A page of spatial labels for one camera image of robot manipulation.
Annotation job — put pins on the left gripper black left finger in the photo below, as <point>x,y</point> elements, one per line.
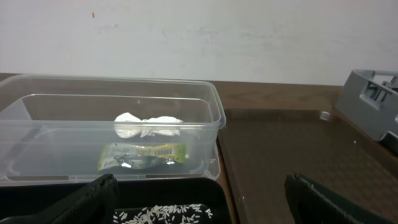
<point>93,202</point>

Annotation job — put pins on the green yellow snack wrapper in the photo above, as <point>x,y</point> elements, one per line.
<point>126,157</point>

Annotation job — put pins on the clear plastic waste bin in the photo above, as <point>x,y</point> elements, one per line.
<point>53,129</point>

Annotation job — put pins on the black food waste tray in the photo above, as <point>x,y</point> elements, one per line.
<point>148,193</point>

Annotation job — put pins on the rice food waste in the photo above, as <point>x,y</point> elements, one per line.
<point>165,214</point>

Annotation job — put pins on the grey plastic dishwasher rack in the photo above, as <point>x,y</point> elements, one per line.
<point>369,100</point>

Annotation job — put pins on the dark brown serving tray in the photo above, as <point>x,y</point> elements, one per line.
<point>262,147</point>

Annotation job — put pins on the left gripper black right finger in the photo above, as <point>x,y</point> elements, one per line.
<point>311,202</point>

